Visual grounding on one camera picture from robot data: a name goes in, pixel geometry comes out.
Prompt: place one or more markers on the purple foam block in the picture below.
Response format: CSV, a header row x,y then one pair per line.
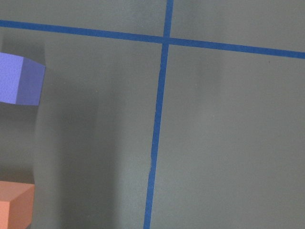
x,y
21,80

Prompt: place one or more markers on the orange foam block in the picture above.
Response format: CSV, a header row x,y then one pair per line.
x,y
16,205

